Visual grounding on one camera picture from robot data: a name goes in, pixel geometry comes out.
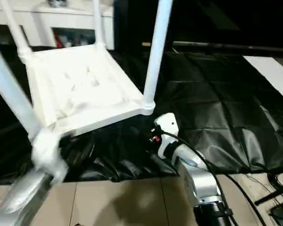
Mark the white cabinet with glass doors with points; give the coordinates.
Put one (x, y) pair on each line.
(61, 18)

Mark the white plastic table top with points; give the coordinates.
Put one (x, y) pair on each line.
(85, 77)

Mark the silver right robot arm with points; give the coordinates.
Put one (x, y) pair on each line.
(198, 179)

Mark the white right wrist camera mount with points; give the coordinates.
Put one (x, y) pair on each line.
(167, 124)

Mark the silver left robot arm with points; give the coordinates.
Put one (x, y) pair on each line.
(21, 197)

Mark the small tan label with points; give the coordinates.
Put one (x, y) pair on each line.
(146, 44)

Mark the black bar with red light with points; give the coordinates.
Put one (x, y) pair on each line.
(226, 46)

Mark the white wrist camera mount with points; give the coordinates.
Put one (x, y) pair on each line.
(167, 124)
(47, 153)

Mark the small white cup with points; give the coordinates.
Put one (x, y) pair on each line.
(67, 44)

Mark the red bottle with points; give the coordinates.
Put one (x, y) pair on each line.
(58, 41)

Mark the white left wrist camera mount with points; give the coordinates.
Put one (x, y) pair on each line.
(47, 153)

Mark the black mat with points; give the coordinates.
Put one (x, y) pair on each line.
(226, 106)

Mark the dark object on cabinet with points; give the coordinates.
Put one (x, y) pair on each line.
(54, 2)

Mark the black tripod leg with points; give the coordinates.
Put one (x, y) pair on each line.
(273, 196)

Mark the flat white board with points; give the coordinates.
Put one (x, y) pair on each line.
(271, 75)

